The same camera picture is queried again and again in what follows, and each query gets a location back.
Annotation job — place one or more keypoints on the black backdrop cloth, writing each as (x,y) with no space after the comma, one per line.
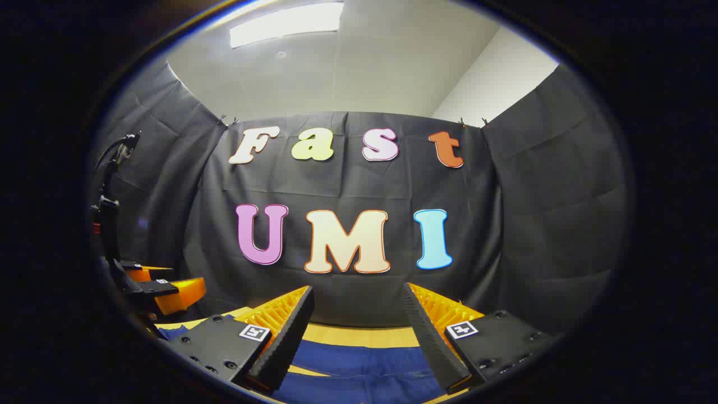
(168,196)

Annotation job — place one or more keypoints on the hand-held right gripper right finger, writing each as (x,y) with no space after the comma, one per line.
(429,342)

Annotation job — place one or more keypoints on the blue jeans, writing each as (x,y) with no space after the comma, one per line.
(364,370)

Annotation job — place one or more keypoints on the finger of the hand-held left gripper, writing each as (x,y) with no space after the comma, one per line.
(160,287)
(147,274)

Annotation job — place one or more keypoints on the rectangular ceiling light panel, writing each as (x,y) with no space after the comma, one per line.
(286,23)

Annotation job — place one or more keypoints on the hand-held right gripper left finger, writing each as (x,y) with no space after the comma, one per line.
(283,342)

